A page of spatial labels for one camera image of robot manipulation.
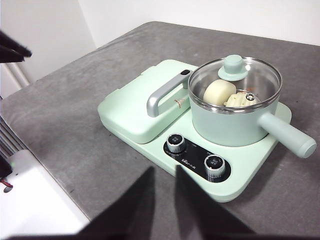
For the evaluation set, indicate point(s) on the twisted white bun green flecks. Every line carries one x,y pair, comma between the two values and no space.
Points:
237,101

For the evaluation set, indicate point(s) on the grey ribbed panel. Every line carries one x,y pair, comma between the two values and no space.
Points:
10,137

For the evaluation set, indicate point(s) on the black control panel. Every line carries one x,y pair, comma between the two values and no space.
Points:
190,160

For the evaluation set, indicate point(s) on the silver control knob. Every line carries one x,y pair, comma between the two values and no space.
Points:
213,165
175,143

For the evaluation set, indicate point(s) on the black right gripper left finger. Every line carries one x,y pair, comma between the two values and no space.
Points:
132,207

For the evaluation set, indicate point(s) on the glass pot lid green knob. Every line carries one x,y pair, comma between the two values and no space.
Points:
233,66

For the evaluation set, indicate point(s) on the smooth white steamed bun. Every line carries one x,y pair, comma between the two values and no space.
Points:
217,92

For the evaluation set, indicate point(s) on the green breakfast machine base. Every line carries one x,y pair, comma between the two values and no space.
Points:
250,180

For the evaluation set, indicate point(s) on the green hinged grill cover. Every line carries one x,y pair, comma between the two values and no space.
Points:
130,105

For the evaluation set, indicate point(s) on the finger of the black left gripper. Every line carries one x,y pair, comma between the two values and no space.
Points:
15,45
10,56

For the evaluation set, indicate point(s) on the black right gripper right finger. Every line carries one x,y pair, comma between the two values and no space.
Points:
200,207

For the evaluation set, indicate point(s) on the white platform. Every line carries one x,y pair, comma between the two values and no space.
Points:
37,205

